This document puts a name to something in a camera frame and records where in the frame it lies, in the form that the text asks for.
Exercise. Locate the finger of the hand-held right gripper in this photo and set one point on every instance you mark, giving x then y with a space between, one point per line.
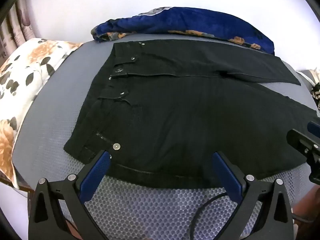
300 140
314 128

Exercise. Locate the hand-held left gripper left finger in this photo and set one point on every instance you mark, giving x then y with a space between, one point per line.
96 173

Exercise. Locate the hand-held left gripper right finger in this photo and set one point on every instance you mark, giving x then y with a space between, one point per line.
226 173

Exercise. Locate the black pants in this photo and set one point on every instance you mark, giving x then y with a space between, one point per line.
175 117

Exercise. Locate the dark patterned cloth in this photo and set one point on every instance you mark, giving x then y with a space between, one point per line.
316 92

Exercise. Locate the white grey cloth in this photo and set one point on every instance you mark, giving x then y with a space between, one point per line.
308 75

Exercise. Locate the grey bed mattress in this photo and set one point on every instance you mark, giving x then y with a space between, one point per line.
50 120

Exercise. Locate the white floral pillow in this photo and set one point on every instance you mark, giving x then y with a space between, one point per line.
30 62

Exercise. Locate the blue floral blanket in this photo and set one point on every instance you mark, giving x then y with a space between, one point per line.
187 20

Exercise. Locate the striped curtain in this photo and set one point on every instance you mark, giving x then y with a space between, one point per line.
17 22

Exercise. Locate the wooden bed frame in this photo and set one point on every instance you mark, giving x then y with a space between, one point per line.
23 186

